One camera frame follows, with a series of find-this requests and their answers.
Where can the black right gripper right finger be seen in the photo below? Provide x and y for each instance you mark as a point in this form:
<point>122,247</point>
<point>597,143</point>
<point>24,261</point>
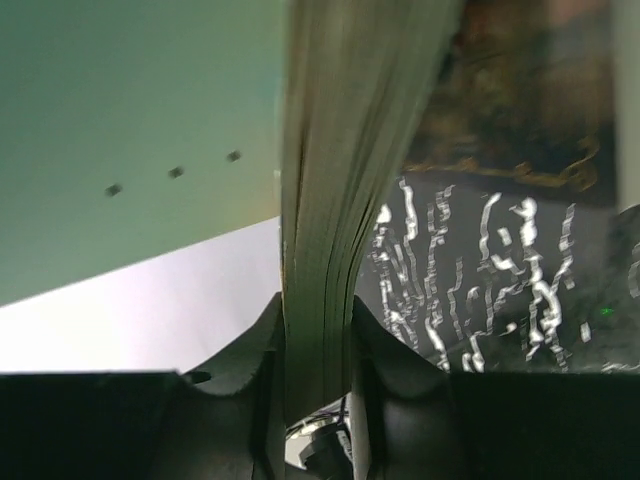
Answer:
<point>410,420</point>

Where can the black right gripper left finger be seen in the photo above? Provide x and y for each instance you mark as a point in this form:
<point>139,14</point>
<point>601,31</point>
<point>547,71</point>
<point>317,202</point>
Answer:
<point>221,420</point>

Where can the orange 130-Storey Treehouse book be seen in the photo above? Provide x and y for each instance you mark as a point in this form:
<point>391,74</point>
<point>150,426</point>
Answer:
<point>359,76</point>

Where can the black marble pattern mat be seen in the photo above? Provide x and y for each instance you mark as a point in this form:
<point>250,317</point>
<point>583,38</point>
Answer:
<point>489,281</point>

